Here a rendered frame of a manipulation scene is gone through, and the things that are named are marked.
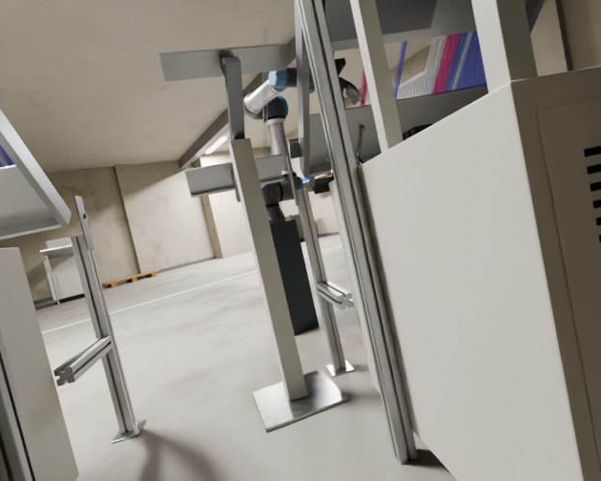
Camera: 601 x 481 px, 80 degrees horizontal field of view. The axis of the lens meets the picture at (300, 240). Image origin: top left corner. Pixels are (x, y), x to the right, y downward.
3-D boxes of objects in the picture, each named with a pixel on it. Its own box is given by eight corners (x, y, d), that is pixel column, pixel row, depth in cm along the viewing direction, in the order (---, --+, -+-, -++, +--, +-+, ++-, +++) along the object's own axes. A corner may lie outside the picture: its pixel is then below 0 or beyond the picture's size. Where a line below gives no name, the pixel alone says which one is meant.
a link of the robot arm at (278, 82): (231, 100, 180) (274, 57, 138) (251, 99, 186) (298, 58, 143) (236, 123, 182) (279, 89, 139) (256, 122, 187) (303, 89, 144)
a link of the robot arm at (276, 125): (272, 203, 191) (251, 99, 186) (297, 199, 198) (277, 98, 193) (282, 201, 180) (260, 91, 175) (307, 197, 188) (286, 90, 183)
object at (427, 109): (307, 169, 123) (304, 164, 125) (477, 135, 134) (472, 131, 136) (307, 119, 109) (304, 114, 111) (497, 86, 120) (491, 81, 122)
